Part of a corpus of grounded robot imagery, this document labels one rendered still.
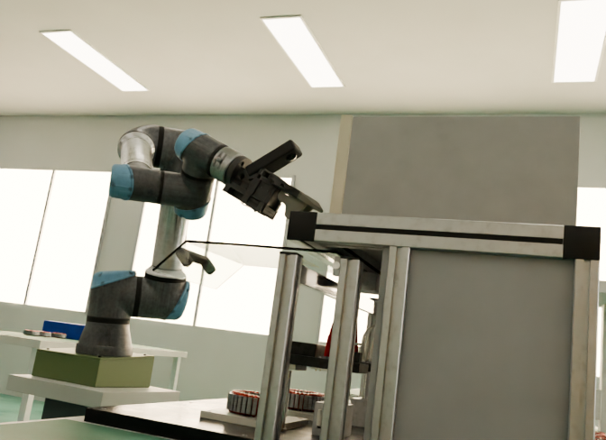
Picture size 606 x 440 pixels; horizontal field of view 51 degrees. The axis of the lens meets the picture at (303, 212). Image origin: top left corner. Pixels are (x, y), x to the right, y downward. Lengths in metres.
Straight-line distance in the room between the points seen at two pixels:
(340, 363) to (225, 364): 5.54
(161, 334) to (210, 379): 0.74
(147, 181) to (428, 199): 0.62
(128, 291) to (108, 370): 0.21
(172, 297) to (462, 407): 1.07
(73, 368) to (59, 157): 6.47
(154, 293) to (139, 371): 0.22
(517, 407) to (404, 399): 0.15
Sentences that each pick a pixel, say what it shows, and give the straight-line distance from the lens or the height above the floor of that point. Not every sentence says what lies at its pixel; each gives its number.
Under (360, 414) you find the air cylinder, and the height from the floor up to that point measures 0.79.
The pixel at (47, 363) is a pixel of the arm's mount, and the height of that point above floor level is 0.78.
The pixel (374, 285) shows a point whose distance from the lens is 1.15.
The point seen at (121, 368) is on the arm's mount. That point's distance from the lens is 1.79.
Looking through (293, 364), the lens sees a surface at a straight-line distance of 1.15.
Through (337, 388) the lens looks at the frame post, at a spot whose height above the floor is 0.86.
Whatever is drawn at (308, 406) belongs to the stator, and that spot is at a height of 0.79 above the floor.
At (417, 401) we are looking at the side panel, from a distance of 0.92.
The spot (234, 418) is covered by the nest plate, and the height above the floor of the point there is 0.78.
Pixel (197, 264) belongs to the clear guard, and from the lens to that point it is 1.19.
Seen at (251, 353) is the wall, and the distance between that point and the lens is 6.36.
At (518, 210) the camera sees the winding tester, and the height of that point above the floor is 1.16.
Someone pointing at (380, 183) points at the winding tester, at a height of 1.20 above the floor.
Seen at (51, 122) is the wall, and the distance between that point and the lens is 8.42.
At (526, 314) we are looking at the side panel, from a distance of 0.91.
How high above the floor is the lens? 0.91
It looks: 12 degrees up
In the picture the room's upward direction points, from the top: 8 degrees clockwise
